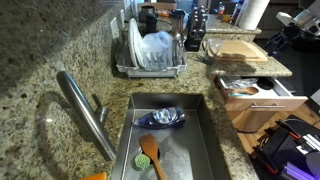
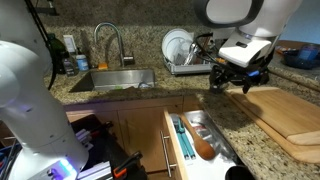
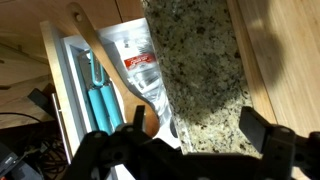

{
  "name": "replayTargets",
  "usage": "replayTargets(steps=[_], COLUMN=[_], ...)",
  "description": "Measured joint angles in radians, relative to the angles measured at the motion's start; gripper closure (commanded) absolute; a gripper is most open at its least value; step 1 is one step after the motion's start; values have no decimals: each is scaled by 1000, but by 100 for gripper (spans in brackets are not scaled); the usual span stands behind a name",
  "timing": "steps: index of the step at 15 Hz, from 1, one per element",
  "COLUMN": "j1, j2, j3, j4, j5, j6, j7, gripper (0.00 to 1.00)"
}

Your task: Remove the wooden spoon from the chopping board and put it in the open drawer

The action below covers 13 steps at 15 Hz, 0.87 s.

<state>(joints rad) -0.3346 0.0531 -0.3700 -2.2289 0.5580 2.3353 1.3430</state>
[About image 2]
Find white wall outlet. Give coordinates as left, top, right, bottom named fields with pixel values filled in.
left=62, top=34, right=77, bottom=54

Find open wooden kitchen drawer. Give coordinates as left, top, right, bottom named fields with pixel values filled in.
left=162, top=107, right=258, bottom=180

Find small wooden chopping board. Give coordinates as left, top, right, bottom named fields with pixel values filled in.
left=230, top=87, right=320, bottom=147

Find metal drawer handle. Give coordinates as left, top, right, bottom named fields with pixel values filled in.
left=159, top=130, right=178, bottom=179

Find black orange clamp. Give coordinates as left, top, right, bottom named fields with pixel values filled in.
left=112, top=150, right=144, bottom=179

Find clear plastic bags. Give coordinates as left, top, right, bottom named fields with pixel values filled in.
left=186, top=111, right=234, bottom=161

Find steel kitchen faucet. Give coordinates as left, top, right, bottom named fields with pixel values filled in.
left=93, top=22, right=136, bottom=69

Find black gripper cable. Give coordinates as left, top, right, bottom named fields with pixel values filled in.
left=191, top=32, right=223, bottom=66

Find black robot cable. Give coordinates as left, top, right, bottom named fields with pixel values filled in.
left=24, top=0, right=58, bottom=91

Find dark green bottle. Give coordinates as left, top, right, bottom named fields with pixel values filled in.
left=46, top=33, right=68, bottom=75

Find white dinner plate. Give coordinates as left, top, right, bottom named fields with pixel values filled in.
left=161, top=28, right=194, bottom=64

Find large wooden chopping board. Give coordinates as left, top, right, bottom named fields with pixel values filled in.
left=223, top=87, right=320, bottom=164

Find dark blue bowl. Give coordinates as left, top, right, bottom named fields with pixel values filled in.
left=282, top=43, right=320, bottom=70

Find silver metal spoon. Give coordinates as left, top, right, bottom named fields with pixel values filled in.
left=184, top=41, right=201, bottom=66

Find white blue small bottle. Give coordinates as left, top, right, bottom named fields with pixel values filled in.
left=75, top=54, right=90, bottom=72

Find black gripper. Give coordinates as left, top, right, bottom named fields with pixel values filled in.
left=210, top=61, right=270, bottom=95

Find black round lid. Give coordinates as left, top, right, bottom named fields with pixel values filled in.
left=224, top=164, right=256, bottom=180

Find stainless steel sink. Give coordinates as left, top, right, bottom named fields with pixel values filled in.
left=68, top=68, right=156, bottom=94

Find small dark soap bottle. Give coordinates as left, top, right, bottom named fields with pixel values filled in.
left=62, top=56, right=78, bottom=78

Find teal kitchen tool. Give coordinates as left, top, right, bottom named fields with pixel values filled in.
left=175, top=117, right=197, bottom=160

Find grey dish rack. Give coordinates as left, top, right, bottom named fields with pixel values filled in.
left=162, top=49, right=214, bottom=76

